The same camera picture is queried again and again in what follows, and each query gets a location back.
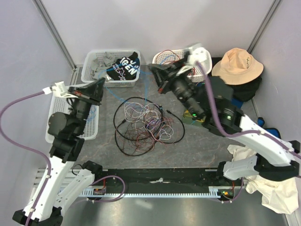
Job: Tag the aluminium corner post left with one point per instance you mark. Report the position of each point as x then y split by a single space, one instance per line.
53 30

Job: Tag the blue cloth at wall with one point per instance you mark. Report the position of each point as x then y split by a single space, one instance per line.
273 131

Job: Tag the slotted cable duct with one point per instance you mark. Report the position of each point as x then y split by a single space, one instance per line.
209 192

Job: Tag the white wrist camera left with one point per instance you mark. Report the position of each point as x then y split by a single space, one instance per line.
59 90

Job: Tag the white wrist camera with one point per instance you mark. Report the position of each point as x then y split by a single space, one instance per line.
59 90
196 54

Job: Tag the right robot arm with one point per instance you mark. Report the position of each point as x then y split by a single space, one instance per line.
274 158

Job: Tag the grey cloth in basket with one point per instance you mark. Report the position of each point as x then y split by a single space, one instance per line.
99 67

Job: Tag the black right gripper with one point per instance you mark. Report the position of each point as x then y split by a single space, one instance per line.
164 75

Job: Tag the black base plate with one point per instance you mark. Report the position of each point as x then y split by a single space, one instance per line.
169 179

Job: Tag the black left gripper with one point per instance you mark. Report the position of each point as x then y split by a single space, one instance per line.
93 93

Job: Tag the green rectangular tray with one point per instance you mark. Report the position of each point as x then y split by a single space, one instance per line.
188 119

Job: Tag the beige bucket hat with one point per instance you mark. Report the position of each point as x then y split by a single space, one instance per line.
237 67

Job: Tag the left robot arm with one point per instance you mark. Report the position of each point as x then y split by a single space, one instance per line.
49 203

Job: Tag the aluminium corner post right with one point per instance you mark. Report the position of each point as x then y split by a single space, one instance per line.
264 24

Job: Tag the black garment under hat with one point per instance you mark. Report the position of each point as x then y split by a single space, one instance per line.
245 92

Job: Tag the white rectangular basket left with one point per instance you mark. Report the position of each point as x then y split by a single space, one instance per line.
63 105

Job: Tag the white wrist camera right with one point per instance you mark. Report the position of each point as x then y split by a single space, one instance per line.
196 54

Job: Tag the black printed t-shirt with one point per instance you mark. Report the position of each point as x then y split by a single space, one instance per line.
125 68

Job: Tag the aluminium corner post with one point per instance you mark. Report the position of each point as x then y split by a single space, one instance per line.
53 30
264 24

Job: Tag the white cloth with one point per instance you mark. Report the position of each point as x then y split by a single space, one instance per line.
280 197

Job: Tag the white oval perforated basket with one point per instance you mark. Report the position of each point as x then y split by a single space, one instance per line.
170 56

